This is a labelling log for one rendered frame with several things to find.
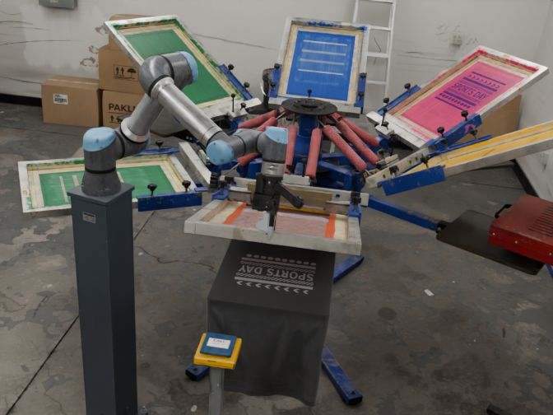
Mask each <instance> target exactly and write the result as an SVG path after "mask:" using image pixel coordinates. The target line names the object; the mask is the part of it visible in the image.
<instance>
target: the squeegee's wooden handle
mask: <svg viewBox="0 0 553 415"><path fill-rule="evenodd" d="M255 187H256V183H251V182H249V183H248V189H247V191H251V199H250V201H253V194H254V191H255ZM287 188H288V189H290V190H291V191H292V192H293V193H294V194H296V195H297V196H300V197H301V198H302V199H303V200H304V205H305V206H310V207H317V208H323V210H324V211H325V209H326V202H327V201H332V193H330V192H323V191H317V190H310V189H297V188H291V187H287ZM280 203H290V202H289V201H288V200H287V199H285V198H284V197H283V196H282V195H281V196H280Z"/></svg>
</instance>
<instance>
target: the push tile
mask: <svg viewBox="0 0 553 415"><path fill-rule="evenodd" d="M236 339H237V337H236V336H231V335H225V334H219V333H209V332H207V334H206V337H205V338H204V341H203V343H202V347H201V349H200V353H204V354H210V355H215V356H221V357H231V355H232V352H233V349H234V346H235V342H236Z"/></svg>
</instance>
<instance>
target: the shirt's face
mask: <svg viewBox="0 0 553 415"><path fill-rule="evenodd" d="M244 253H246V254H258V255H264V256H271V257H277V258H283V259H295V260H301V261H308V262H314V263H316V269H315V275H314V285H313V291H312V295H308V294H301V293H295V292H289V291H278V290H272V289H266V288H260V287H249V286H242V285H236V284H233V281H234V279H235V275H236V273H237V270H238V268H239V264H240V262H241V259H242V257H243V254H244ZM333 260H334V252H328V251H322V250H316V249H304V248H298V247H291V246H284V245H273V244H267V243H260V242H254V241H247V240H236V239H232V241H231V243H230V247H229V249H228V251H227V253H226V255H225V258H224V261H223V263H222V265H221V268H220V270H219V273H218V274H217V277H216V280H215V282H214V284H213V287H212V289H211V292H210V294H209V296H208V297H209V298H210V299H214V300H220V301H232V302H238V303H244V304H250V305H260V306H266V307H272V308H278V309H284V310H296V311H302V312H308V313H314V314H320V315H327V314H328V311H329V302H330V294H331V285H332V269H333Z"/></svg>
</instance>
